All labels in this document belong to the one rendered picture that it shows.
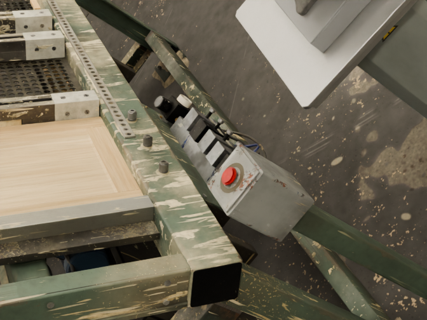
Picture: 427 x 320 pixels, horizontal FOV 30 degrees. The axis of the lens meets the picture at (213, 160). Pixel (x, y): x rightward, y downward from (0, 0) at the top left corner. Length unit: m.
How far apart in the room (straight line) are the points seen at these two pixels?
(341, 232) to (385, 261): 0.18
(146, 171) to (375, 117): 1.06
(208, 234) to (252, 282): 0.14
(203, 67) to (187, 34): 0.30
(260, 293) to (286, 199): 0.26
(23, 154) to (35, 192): 0.18
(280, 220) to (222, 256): 0.15
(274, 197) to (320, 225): 0.19
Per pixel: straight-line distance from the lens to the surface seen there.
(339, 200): 2.73
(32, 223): 1.82
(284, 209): 1.68
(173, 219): 1.81
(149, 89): 3.93
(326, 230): 1.82
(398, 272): 2.04
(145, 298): 1.69
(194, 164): 2.10
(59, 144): 2.15
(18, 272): 1.80
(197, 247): 1.74
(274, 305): 1.86
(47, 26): 2.82
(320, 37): 1.89
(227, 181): 1.63
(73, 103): 2.24
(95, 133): 2.19
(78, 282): 1.64
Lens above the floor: 1.95
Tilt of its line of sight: 36 degrees down
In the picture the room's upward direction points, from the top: 61 degrees counter-clockwise
